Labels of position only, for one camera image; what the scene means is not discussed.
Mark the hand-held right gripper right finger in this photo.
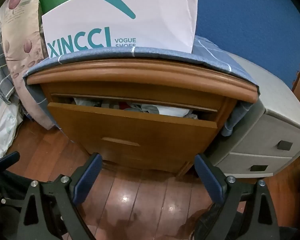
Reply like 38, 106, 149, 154
194, 154, 287, 240

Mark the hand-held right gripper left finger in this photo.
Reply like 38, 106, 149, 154
16, 152, 103, 240

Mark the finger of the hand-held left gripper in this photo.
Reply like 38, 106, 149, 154
0, 153, 21, 205

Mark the white underwear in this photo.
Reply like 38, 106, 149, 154
158, 106, 190, 117

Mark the grey plastic drawer cabinet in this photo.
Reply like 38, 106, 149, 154
211, 52, 300, 179

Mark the white patterned bedsheet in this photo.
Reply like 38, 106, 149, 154
0, 90, 24, 159

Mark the plaid slipper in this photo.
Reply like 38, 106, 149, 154
193, 201, 240, 240

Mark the grey cloth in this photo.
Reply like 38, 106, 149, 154
136, 104, 165, 115

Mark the grey plaid blanket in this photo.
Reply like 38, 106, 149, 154
0, 31, 22, 104

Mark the wooden nightstand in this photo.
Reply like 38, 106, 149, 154
26, 59, 260, 178

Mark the blue plaid cloth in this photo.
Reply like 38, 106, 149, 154
23, 35, 261, 137

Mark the floral pillow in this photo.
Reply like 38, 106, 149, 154
0, 0, 55, 130

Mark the white paper bag teal print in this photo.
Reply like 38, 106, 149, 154
41, 0, 199, 58

